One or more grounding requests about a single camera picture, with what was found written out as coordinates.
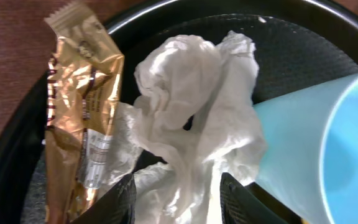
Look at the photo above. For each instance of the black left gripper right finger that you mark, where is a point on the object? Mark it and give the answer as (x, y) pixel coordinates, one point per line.
(240, 206)

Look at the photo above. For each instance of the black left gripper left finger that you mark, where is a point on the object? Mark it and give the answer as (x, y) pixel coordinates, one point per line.
(117, 206)

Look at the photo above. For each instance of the light blue plastic cup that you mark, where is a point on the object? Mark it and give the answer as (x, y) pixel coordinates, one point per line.
(311, 164)

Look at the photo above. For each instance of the white paper napkin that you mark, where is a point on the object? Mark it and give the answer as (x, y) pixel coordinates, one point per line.
(192, 122)

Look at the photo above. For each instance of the gold snack wrapper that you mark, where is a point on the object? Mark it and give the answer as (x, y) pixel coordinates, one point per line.
(84, 85)

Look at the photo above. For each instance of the round black tray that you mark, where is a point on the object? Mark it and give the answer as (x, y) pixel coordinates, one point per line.
(299, 44)

